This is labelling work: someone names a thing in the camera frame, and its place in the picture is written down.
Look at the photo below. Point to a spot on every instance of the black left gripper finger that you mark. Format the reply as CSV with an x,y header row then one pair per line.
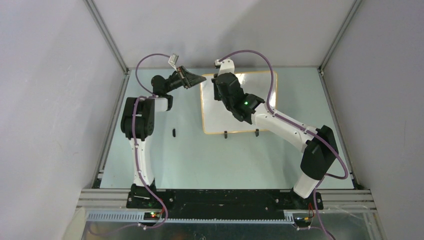
x,y
191,80
183,71

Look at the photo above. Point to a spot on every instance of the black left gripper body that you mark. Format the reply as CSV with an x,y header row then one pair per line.
x,y
175,81

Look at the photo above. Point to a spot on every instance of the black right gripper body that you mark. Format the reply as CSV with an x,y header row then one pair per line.
x,y
217,96

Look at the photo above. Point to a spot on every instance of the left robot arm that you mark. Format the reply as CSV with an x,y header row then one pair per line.
x,y
138,123

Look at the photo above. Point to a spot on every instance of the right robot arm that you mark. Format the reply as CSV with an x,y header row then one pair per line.
x,y
317,145

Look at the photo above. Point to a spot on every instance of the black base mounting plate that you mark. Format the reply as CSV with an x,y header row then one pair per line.
x,y
222,204

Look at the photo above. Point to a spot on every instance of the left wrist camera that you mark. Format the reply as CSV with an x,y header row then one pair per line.
x,y
172,61

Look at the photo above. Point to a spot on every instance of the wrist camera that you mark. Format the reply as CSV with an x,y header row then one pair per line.
x,y
172,61
224,66

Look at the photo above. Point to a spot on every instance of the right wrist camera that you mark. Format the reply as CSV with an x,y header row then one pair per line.
x,y
224,66

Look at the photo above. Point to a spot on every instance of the aluminium frame rail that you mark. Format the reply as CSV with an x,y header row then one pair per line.
x,y
113,107

